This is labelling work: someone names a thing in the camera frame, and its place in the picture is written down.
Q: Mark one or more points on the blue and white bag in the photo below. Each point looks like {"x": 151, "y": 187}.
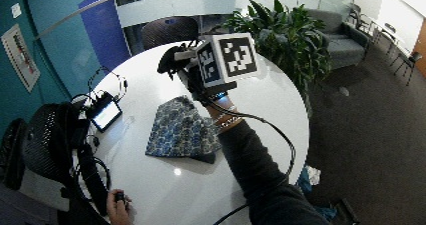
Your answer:
{"x": 307, "y": 180}

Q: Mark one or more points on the black metal-legged chair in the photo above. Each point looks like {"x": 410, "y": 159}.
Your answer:
{"x": 407, "y": 63}

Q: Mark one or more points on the framed wall poster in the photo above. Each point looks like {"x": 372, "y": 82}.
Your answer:
{"x": 19, "y": 56}

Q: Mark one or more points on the white wall plate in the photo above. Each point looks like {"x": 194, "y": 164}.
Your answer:
{"x": 15, "y": 10}

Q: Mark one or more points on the small black clicker device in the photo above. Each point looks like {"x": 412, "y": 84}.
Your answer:
{"x": 119, "y": 196}

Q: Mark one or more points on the black device with lit screen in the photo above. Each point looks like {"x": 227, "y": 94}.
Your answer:
{"x": 105, "y": 114}

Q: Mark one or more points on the white cube with black markers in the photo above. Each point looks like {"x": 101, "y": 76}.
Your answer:
{"x": 230, "y": 58}

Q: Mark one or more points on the black mesh office chair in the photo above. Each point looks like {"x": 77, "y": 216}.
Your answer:
{"x": 50, "y": 145}

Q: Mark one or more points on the large green potted plant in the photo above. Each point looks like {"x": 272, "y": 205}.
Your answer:
{"x": 287, "y": 41}

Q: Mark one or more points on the blue patterned folded cloth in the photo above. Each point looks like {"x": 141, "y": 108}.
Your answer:
{"x": 179, "y": 131}

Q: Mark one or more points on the grey sofa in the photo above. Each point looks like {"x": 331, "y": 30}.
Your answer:
{"x": 343, "y": 41}

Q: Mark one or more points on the dark round-backed chair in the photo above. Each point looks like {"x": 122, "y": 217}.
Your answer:
{"x": 170, "y": 31}

